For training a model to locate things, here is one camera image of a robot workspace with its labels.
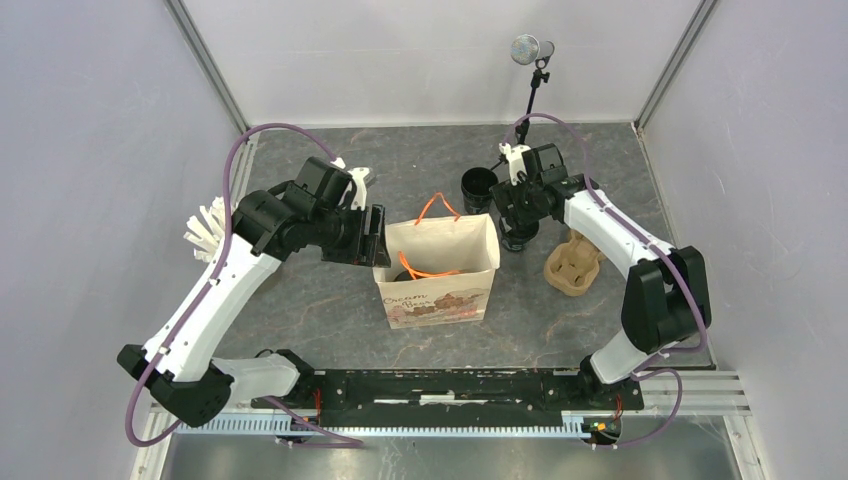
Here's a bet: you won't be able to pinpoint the microphone on black tripod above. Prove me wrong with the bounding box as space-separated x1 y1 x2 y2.
490 33 556 174

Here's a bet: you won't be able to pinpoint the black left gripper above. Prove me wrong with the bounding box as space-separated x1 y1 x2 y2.
310 201 391 267

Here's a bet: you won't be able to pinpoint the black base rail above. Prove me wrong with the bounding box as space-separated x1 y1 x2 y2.
152 367 750 439

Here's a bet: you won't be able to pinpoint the single black coffee cup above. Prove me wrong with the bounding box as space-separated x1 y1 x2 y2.
498 218 540 253

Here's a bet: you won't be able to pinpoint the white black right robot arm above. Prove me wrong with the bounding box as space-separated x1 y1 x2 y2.
490 142 711 408

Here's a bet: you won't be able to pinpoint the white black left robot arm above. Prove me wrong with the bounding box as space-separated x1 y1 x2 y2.
117 157 391 427

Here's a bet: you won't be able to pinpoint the paper takeout bag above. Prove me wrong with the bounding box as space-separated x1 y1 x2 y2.
373 192 501 329

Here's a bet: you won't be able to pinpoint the white straws in cup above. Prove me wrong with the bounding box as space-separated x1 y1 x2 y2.
183 196 225 263

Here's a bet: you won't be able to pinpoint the stack of black cups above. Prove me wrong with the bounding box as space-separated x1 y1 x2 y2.
460 167 498 215

